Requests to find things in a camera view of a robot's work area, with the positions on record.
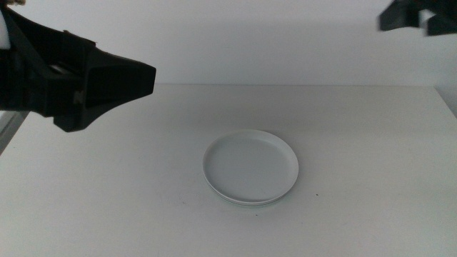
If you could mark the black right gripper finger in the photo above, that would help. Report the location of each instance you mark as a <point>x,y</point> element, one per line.
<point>400,18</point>
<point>444,25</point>

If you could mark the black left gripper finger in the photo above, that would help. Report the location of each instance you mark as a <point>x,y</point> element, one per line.
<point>114,80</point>
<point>78,53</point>

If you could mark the white shallow bowl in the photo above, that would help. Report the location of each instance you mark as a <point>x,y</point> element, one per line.
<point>250,166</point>

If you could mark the pale green shallow bowl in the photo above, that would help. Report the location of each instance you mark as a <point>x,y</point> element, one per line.
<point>250,205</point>

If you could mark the white side furniture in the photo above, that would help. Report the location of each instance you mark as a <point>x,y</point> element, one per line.
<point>10,125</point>

